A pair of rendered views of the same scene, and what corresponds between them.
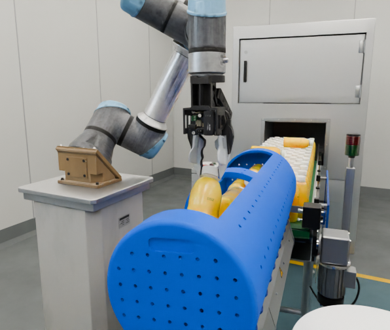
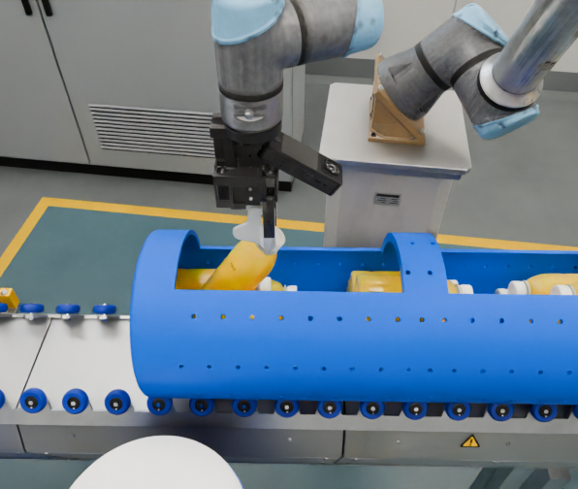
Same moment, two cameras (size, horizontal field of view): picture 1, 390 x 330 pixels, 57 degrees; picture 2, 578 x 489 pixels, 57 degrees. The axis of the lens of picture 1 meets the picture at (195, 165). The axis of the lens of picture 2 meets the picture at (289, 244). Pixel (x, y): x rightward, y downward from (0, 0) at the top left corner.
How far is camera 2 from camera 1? 93 cm
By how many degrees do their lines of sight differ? 69
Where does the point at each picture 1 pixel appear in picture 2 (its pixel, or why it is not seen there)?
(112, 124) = (445, 54)
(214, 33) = (220, 68)
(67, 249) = not seen: hidden behind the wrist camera
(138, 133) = (470, 90)
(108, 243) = (350, 211)
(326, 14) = not seen: outside the picture
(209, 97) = (232, 153)
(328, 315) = (212, 475)
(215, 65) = (227, 115)
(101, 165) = (385, 114)
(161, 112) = (507, 75)
